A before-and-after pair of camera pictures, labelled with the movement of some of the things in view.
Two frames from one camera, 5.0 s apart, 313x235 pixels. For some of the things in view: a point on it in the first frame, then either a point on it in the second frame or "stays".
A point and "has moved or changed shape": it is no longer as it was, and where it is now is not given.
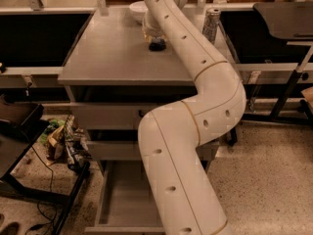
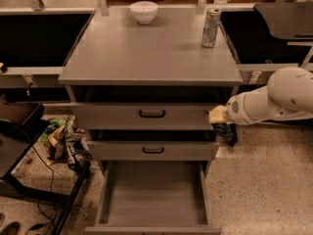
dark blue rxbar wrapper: [157, 44] has moved or changed shape
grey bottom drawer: [126, 200] stays
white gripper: [151, 25] -> [235, 111]
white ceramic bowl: [138, 10] stays
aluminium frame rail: [30, 76] stays
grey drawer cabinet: [115, 78] stays
